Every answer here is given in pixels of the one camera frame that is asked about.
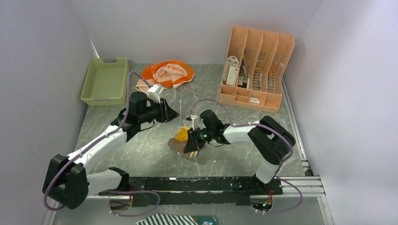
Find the orange and cream towel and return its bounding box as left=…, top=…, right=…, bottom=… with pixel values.
left=141, top=60, right=195, bottom=89

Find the teal patterned cloth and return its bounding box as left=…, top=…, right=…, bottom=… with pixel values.
left=192, top=216, right=218, bottom=225

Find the pink plastic file organizer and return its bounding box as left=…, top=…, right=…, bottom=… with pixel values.
left=218, top=26, right=295, bottom=113

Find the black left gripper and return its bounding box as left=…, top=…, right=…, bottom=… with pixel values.
left=138, top=97, right=179, bottom=123

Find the green perforated plastic basket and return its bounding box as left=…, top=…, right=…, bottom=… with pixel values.
left=81, top=57, right=129, bottom=106

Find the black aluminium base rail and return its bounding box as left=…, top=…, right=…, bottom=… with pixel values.
left=72, top=176, right=325, bottom=207

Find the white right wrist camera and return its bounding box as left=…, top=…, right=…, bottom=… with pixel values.
left=186, top=115, right=199, bottom=131

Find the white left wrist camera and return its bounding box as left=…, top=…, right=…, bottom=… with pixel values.
left=147, top=84, right=164, bottom=103

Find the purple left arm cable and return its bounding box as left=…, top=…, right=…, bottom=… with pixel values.
left=43, top=70, right=161, bottom=218

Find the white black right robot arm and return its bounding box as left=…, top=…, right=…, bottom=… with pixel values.
left=175, top=109, right=296, bottom=194

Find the black white striped cloth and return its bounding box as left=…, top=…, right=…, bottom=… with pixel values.
left=136, top=213, right=198, bottom=225

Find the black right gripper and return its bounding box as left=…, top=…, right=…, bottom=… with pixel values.
left=184, top=126, right=214, bottom=153

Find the white red stationery box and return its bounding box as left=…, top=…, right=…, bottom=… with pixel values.
left=224, top=56, right=239, bottom=86

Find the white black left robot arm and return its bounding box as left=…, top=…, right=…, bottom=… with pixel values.
left=42, top=92, right=179, bottom=210

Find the yellow brown bear towel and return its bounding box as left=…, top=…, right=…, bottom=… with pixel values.
left=168, top=126, right=198, bottom=158

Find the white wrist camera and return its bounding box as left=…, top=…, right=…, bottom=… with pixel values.
left=147, top=84, right=164, bottom=103
left=186, top=115, right=199, bottom=131

